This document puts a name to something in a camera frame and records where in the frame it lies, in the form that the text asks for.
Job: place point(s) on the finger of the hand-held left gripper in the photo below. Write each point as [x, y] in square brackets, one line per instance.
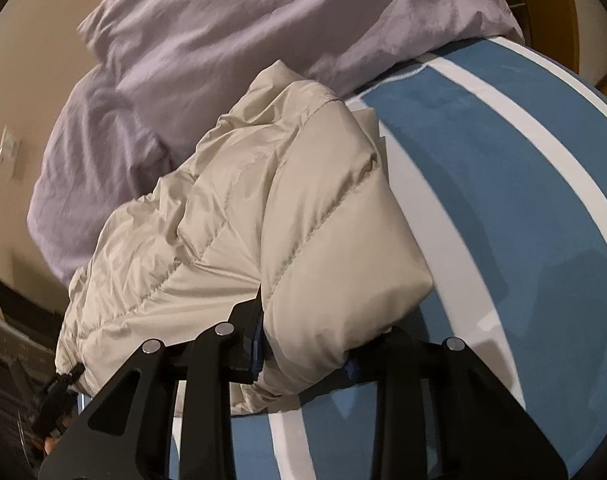
[53, 400]

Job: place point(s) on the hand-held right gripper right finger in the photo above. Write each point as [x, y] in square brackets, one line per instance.
[352, 367]

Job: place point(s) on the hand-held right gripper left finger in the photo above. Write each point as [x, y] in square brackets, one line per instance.
[256, 345]

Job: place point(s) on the beige puffer jacket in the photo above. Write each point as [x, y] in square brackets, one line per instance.
[283, 210]

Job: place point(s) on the dark panel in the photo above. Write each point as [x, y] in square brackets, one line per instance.
[28, 305]

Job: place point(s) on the bed with blue striped sheet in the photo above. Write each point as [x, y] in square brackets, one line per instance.
[483, 185]

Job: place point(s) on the lavender pillow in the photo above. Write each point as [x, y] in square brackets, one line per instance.
[283, 10]
[93, 170]

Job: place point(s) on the white wall switch plate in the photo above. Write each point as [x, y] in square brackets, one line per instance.
[8, 152]

